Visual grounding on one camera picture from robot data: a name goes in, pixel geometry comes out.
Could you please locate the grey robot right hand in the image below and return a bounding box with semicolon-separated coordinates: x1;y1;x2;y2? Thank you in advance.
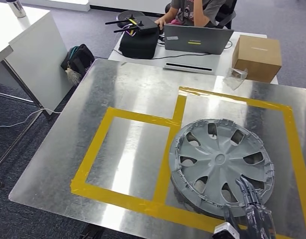
223;175;277;239

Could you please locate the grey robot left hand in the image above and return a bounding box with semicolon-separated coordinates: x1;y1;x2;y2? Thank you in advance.
79;224;105;239

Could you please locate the person's right hand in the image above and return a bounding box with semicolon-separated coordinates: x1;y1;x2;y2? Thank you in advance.
154;16;166;30

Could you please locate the plastic wheel hubcap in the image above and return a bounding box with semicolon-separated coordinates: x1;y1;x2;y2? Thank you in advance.
168;118;276;219

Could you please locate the yellow tape on workbench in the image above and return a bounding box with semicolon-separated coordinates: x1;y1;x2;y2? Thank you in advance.
70;86;306;239

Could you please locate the black router with antennas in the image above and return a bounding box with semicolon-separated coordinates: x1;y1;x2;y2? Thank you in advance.
105;14;159;37

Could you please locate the black carry case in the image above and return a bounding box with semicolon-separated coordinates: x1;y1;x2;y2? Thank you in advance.
119;28;160;60

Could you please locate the black round disc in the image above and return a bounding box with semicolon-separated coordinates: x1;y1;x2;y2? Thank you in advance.
116;9;146;29

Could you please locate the grey laptop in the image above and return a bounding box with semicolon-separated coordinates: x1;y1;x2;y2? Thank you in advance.
163;24;234;55

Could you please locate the white flat device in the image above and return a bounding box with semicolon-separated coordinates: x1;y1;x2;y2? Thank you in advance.
163;53;214;76

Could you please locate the person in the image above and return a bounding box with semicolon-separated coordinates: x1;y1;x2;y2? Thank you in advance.
154;0;227;30

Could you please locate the white office desk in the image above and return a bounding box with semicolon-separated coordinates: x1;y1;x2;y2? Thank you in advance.
108;31;279;85

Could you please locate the black bag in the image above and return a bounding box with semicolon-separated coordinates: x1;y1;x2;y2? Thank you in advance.
60;43;95;87

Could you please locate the clear plastic bag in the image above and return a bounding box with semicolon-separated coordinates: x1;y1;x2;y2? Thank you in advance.
223;67;249;91

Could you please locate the brown cardboard box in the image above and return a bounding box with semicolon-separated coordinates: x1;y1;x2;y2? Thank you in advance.
231;34;283;84

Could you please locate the steel cup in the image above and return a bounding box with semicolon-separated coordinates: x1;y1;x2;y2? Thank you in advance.
5;0;27;19

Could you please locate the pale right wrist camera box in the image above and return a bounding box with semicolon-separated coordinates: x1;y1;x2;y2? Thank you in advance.
212;222;240;239

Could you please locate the fluffy beige keychain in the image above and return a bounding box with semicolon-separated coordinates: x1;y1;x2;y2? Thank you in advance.
65;67;82;87

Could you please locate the white floor cable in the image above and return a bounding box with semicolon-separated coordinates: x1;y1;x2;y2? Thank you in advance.
0;108;62;128

